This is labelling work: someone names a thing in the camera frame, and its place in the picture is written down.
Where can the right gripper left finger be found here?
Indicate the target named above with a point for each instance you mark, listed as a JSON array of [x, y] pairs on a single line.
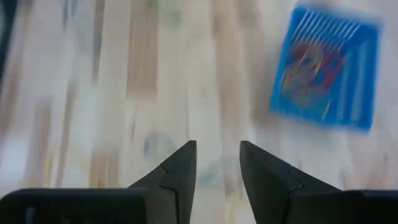
[[124, 207]]

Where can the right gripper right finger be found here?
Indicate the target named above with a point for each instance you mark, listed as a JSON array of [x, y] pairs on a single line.
[[295, 205]]

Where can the red rubber band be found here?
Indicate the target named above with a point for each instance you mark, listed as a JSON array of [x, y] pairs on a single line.
[[331, 70]]

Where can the blue plastic basket bin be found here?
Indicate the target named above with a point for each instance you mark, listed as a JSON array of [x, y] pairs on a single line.
[[357, 77]]

